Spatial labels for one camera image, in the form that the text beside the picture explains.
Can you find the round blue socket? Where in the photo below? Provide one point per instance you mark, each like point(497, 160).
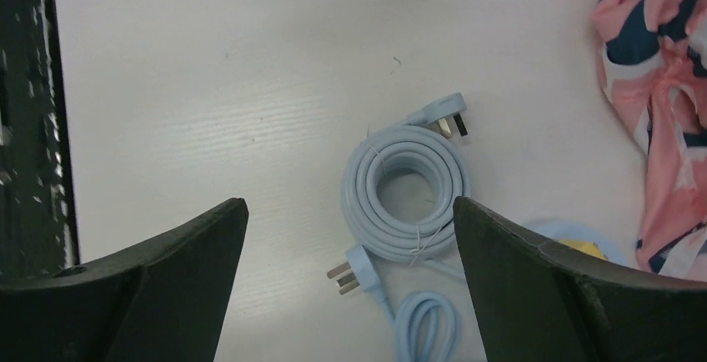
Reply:
point(556, 229)

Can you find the pink patterned cloth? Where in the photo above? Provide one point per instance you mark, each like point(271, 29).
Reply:
point(651, 65)

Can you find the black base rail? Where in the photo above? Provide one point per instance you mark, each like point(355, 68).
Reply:
point(39, 233)

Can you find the yellow adapter on round socket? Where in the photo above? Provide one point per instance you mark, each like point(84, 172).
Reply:
point(586, 247)

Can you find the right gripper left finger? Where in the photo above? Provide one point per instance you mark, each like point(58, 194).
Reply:
point(163, 299)

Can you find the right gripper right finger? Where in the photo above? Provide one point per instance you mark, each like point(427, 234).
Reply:
point(538, 300)

